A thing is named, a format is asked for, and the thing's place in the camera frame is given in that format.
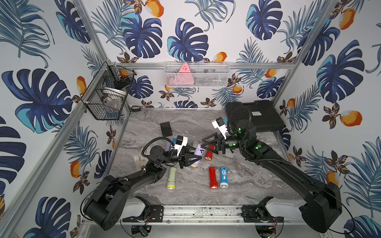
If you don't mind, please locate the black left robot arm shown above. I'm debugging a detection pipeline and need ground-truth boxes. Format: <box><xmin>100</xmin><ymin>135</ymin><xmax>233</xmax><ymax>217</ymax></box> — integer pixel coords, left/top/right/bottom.
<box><xmin>81</xmin><ymin>145</ymin><xmax>202</xmax><ymax>231</ymax></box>

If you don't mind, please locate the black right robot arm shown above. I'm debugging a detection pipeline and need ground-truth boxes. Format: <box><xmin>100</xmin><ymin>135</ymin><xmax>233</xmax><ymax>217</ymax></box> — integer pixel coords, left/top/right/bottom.
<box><xmin>202</xmin><ymin>132</ymin><xmax>342</xmax><ymax>233</ymax></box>

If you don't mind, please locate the clear mesh wall tray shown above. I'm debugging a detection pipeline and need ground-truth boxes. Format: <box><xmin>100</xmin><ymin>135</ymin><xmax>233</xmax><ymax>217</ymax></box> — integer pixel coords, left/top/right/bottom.
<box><xmin>164</xmin><ymin>62</ymin><xmax>230</xmax><ymax>88</ymax></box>

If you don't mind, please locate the black tape roll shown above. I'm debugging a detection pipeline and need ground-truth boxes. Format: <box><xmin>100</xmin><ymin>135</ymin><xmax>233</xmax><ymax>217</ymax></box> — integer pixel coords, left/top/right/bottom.
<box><xmin>130</xmin><ymin>105</ymin><xmax>141</xmax><ymax>112</ymax></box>

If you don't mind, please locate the blue flashlight front right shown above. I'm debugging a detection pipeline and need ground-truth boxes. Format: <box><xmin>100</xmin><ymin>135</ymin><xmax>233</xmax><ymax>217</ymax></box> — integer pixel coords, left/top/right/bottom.
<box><xmin>220</xmin><ymin>167</ymin><xmax>229</xmax><ymax>188</ymax></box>

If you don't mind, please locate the black corrugated cable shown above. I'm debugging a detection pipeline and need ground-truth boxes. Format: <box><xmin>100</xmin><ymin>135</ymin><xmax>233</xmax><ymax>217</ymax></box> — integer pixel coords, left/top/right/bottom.
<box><xmin>141</xmin><ymin>136</ymin><xmax>173</xmax><ymax>158</ymax></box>
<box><xmin>227</xmin><ymin>105</ymin><xmax>253</xmax><ymax>143</ymax></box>

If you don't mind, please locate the large black tool case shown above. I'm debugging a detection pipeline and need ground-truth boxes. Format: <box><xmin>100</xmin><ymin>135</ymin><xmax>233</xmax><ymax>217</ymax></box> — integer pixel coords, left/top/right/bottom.
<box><xmin>225</xmin><ymin>100</ymin><xmax>285</xmax><ymax>132</ymax></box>

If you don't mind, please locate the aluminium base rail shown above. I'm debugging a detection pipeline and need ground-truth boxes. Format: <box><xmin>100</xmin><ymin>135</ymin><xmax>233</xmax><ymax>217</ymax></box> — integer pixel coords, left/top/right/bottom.
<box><xmin>80</xmin><ymin>204</ymin><xmax>326</xmax><ymax>226</ymax></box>

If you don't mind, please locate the white work glove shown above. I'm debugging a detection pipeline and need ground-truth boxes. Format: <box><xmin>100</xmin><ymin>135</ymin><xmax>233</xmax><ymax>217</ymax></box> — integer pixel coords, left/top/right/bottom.
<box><xmin>134</xmin><ymin>155</ymin><xmax>148</xmax><ymax>171</ymax></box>

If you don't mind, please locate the right black corrugated cable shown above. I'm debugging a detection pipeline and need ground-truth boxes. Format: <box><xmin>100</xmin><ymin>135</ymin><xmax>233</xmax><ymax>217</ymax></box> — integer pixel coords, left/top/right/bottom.
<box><xmin>227</xmin><ymin>105</ymin><xmax>253</xmax><ymax>143</ymax></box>

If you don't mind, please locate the pink triangle item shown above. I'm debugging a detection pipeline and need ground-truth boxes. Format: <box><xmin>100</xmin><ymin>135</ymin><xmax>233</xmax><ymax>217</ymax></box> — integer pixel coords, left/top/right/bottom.
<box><xmin>174</xmin><ymin>62</ymin><xmax>194</xmax><ymax>86</ymax></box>

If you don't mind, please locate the red flashlight front row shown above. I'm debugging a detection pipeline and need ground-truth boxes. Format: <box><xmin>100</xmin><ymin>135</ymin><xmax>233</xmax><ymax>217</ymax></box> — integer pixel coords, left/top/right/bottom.
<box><xmin>209</xmin><ymin>167</ymin><xmax>219</xmax><ymax>189</ymax></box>

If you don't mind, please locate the black wire basket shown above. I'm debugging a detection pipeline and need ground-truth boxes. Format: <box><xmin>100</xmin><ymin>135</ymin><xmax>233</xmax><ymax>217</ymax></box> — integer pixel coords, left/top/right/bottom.
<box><xmin>80</xmin><ymin>62</ymin><xmax>137</xmax><ymax>121</ymax></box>

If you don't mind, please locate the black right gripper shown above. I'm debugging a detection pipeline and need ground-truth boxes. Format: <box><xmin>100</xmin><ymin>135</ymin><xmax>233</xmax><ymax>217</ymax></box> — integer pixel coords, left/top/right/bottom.
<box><xmin>201</xmin><ymin>131</ymin><xmax>247</xmax><ymax>156</ymax></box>

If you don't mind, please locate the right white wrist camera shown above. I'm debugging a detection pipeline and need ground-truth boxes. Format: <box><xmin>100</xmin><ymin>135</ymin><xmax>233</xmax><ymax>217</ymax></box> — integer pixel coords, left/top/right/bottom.
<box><xmin>212</xmin><ymin>117</ymin><xmax>228</xmax><ymax>139</ymax></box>

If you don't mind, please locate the small black box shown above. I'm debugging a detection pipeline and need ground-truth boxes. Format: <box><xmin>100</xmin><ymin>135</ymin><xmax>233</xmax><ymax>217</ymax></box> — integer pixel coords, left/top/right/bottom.
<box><xmin>160</xmin><ymin>122</ymin><xmax>173</xmax><ymax>137</ymax></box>

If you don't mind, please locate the left black corrugated cable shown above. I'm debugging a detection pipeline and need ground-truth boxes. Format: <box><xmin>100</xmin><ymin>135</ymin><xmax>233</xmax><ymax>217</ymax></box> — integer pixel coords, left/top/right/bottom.
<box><xmin>141</xmin><ymin>136</ymin><xmax>173</xmax><ymax>158</ymax></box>

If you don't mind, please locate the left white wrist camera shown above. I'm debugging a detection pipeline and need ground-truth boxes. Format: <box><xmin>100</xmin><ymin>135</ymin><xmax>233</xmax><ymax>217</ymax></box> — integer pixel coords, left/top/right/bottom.
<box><xmin>172</xmin><ymin>135</ymin><xmax>188</xmax><ymax>157</ymax></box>

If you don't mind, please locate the purple flashlight front row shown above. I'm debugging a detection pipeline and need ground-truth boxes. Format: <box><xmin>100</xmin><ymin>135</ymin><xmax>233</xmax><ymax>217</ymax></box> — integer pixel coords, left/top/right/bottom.
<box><xmin>191</xmin><ymin>143</ymin><xmax>205</xmax><ymax>167</ymax></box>

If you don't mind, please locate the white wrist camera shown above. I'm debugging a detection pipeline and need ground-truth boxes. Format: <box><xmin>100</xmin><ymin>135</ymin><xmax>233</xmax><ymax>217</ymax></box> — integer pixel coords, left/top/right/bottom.
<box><xmin>172</xmin><ymin>135</ymin><xmax>188</xmax><ymax>157</ymax></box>
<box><xmin>212</xmin><ymin>117</ymin><xmax>228</xmax><ymax>139</ymax></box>

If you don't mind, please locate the green flashlight back row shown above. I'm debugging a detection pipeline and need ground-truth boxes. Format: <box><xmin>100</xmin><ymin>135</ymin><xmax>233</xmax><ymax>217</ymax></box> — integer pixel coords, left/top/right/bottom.
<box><xmin>192</xmin><ymin>140</ymin><xmax>199</xmax><ymax>148</ymax></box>

